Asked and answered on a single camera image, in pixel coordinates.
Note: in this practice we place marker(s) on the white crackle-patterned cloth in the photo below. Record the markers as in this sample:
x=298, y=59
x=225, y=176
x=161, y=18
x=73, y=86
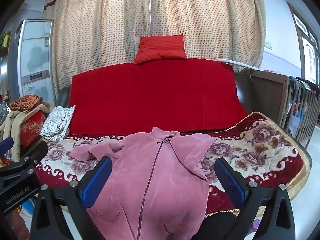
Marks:
x=58, y=122

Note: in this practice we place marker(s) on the orange black patterned cloth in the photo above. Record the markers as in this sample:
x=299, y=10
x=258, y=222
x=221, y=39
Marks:
x=25, y=102

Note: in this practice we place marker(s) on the floral plush blanket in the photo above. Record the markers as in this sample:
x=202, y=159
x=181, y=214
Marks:
x=250, y=155

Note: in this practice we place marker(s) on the red gift box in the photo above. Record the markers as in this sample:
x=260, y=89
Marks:
x=31, y=130

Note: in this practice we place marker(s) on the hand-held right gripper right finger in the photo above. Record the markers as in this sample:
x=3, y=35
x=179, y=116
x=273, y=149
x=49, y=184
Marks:
x=230, y=182

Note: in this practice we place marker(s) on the red sofa blanket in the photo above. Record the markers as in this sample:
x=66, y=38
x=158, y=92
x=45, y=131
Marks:
x=155, y=97

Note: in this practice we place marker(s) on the white wall socket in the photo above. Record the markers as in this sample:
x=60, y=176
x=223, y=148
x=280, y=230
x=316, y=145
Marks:
x=268, y=44

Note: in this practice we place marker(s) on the black round seat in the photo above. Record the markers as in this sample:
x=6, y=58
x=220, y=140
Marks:
x=220, y=226

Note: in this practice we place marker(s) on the beige cloth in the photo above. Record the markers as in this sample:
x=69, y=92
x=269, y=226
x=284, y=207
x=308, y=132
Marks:
x=13, y=130

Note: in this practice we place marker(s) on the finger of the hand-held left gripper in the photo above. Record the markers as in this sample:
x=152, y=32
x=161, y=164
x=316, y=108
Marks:
x=5, y=143
x=30, y=155

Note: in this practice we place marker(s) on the red pillow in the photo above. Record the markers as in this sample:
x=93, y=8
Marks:
x=160, y=48

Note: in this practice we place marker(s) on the wooden crib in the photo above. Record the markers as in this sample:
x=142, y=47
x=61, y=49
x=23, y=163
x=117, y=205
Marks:
x=272, y=97

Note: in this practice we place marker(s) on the silver refrigerator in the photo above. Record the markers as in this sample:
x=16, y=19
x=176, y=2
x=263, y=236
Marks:
x=35, y=55

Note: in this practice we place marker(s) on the beige dotted headboard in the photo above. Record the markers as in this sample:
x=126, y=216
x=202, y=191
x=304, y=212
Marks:
x=112, y=30

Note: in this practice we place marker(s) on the white board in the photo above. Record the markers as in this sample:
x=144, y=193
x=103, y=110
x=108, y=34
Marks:
x=237, y=63

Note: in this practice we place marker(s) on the dark cloth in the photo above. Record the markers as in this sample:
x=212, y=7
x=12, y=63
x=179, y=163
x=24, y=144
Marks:
x=306, y=83

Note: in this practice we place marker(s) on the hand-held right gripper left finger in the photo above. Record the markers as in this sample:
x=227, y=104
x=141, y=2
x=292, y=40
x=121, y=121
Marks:
x=96, y=181

